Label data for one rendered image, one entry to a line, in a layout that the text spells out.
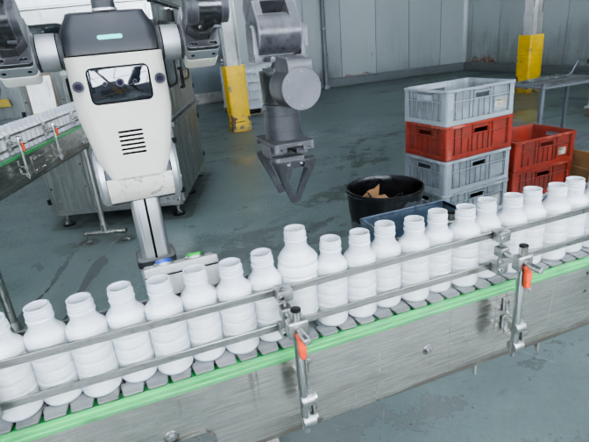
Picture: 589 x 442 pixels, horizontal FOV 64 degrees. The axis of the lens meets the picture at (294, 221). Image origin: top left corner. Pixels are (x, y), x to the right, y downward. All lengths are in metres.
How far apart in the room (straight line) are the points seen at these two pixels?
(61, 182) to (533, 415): 4.04
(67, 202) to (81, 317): 4.07
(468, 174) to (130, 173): 2.48
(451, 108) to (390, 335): 2.33
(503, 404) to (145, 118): 1.79
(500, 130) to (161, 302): 2.97
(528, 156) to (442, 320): 2.93
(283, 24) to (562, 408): 1.97
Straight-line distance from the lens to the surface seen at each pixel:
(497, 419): 2.22
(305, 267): 0.80
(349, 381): 0.94
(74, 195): 4.78
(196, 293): 0.79
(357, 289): 0.88
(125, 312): 0.78
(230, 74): 8.37
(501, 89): 3.44
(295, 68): 0.66
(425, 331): 0.98
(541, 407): 2.32
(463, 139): 3.26
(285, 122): 0.74
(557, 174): 4.13
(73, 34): 1.35
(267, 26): 0.72
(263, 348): 0.86
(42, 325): 0.80
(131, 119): 1.28
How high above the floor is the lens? 1.50
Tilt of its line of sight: 21 degrees down
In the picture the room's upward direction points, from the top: 5 degrees counter-clockwise
